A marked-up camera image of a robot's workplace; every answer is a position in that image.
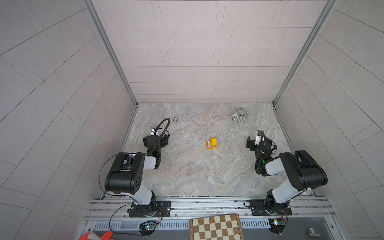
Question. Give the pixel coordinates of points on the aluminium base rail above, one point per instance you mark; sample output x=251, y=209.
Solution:
x=111, y=213

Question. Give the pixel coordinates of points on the red white object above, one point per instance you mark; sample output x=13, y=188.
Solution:
x=94, y=236

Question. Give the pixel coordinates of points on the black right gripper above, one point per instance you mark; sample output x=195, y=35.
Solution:
x=252, y=144

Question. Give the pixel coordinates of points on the aluminium corner post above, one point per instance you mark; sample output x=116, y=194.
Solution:
x=324, y=15
x=89, y=5

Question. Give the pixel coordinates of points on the metal clamp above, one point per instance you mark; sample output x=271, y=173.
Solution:
x=312, y=233

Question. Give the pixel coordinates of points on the aluminium corner post right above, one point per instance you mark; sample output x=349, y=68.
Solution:
x=324, y=15

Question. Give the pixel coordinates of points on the left circuit board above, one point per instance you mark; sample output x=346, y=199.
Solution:
x=148, y=226

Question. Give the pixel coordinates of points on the yellow rectangular wooden block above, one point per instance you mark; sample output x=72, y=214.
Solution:
x=213, y=142

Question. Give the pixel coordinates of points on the circuit board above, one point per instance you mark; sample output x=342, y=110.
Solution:
x=148, y=226
x=277, y=226

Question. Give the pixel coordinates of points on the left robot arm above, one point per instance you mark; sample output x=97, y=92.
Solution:
x=126, y=175

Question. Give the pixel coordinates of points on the striped ceramic mug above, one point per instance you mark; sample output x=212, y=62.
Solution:
x=240, y=115

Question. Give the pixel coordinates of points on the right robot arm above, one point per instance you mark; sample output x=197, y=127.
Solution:
x=302, y=170

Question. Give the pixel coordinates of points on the aluminium corner post left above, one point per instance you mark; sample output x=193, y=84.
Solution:
x=89, y=5

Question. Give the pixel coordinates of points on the right circuit board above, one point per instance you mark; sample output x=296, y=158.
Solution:
x=277, y=226

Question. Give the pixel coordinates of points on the checkered chess board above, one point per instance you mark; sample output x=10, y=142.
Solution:
x=223, y=227

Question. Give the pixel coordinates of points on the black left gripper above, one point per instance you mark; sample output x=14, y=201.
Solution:
x=161, y=140

